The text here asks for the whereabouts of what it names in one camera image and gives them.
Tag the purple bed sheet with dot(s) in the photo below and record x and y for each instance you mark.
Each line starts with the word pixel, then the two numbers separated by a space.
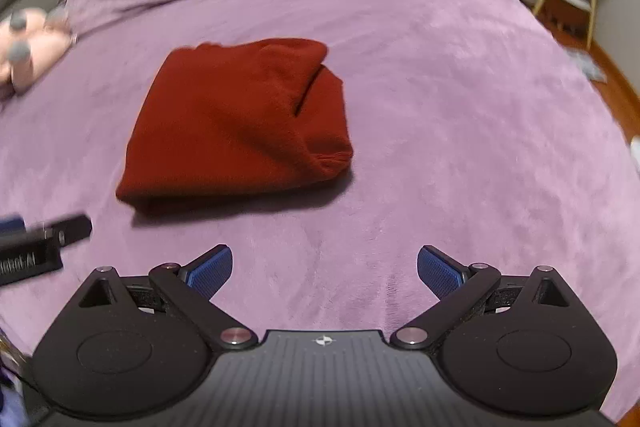
pixel 425 132

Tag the red knit garment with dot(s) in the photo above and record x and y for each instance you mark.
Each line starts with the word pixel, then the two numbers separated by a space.
pixel 235 122

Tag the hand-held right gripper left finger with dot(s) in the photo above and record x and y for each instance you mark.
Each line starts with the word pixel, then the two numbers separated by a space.
pixel 212 269

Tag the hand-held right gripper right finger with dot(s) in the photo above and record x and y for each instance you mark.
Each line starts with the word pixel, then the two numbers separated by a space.
pixel 437 269

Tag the pink plush toy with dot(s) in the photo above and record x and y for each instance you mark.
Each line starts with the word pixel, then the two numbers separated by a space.
pixel 37 39

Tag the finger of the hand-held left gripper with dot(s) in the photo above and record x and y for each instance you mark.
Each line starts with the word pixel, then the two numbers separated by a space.
pixel 70 229

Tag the pale cloth on floor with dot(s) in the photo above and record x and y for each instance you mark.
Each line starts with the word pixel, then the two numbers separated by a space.
pixel 589 66

